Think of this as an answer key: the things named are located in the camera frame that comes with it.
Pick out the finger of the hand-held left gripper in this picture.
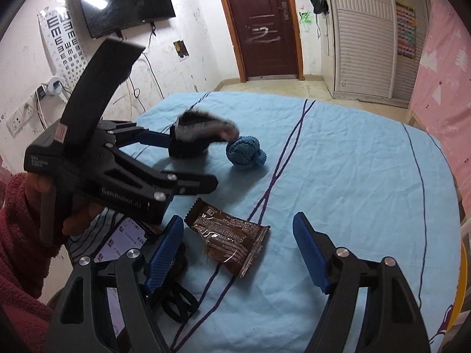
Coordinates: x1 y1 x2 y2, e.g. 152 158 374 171
97 119 173 148
107 143 219 195

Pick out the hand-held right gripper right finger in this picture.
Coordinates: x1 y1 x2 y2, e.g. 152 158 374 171
292 211 431 353

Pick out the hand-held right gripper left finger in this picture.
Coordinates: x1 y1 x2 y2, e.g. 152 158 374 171
43 215 185 353

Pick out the dark fuzzy cloth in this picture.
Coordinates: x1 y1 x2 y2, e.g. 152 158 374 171
168 108 241 159

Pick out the brown snack wrapper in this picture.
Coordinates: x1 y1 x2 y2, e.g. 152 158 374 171
184 197 271 279

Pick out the person's left forearm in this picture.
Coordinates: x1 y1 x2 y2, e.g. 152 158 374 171
0 173 76 353

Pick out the person's left hand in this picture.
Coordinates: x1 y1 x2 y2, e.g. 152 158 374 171
24 172 105 237

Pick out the white round plug device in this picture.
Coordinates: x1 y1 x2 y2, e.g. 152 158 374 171
47 76 65 95

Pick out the smartphone with lit screen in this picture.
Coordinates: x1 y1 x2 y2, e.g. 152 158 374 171
94 217 148 341

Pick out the eye chart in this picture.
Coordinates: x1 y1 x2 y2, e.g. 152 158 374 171
38 6 89 96

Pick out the blue knit sock ball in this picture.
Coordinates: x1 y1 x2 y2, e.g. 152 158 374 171
225 136 268 171

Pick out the light blue striped tablecloth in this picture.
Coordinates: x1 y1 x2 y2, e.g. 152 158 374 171
66 91 462 353

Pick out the yellow stool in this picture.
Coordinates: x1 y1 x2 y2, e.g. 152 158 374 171
443 228 471 335

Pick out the dark brown door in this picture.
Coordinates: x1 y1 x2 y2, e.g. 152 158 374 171
211 0 304 82

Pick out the pink tree print curtain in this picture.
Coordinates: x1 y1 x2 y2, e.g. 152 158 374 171
408 0 471 192

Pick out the white louvred wardrobe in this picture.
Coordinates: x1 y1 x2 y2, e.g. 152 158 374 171
322 0 433 109

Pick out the colourful grid poster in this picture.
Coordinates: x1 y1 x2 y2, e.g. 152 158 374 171
395 1 416 59

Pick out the black elastic strap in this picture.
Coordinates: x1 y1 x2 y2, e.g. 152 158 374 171
160 252 200 323

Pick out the white wall socket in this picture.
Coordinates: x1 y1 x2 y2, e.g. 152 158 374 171
18 97 38 119
6 108 25 139

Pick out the open wall junction box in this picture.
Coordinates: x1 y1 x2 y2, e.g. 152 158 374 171
174 40 190 61

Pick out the black wall television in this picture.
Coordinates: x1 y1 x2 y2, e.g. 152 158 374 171
74 0 176 39

